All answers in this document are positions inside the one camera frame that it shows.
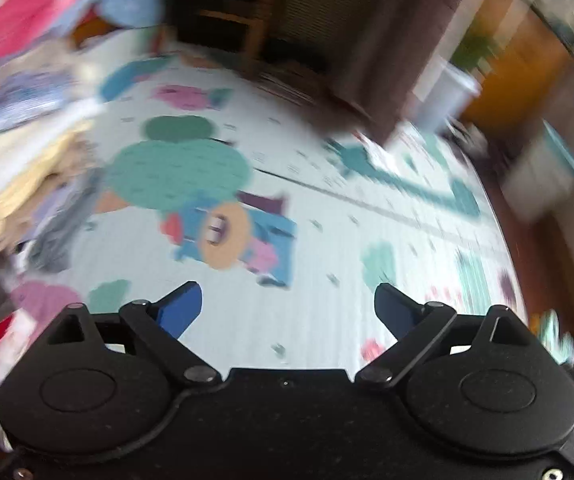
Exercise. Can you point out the brown curtain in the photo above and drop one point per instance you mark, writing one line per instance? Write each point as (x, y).
(407, 45)

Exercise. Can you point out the orange wooden cabinet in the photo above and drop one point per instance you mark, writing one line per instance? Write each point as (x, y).
(522, 60)

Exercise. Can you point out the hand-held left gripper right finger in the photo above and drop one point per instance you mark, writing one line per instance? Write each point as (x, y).
(397, 310)

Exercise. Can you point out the teal plastic basin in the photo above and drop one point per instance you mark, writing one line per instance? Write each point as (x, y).
(564, 152)

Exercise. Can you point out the white plastic bucket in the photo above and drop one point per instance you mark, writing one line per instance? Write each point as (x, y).
(537, 185)

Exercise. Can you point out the pink printed blanket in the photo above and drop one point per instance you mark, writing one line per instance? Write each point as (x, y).
(32, 5)

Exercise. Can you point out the stack of newspapers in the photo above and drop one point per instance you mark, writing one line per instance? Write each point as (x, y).
(292, 87)

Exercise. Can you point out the cartoon printed play mat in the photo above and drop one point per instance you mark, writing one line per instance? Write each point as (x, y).
(317, 185)

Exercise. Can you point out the light blue cloth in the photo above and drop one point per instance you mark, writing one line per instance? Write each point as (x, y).
(127, 7)

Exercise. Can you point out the teal folded garment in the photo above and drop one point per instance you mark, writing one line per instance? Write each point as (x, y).
(554, 337)

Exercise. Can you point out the white printed garment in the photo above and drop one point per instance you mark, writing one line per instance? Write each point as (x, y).
(9, 350)

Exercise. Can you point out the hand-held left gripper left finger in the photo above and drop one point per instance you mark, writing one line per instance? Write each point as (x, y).
(179, 307)

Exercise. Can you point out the wooden chair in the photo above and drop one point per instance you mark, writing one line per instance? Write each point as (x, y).
(237, 5)

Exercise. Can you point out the pale blue bucket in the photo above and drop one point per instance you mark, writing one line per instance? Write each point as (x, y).
(449, 97)

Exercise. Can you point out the stack of pastel folded clothes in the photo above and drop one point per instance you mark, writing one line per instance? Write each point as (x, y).
(32, 170)

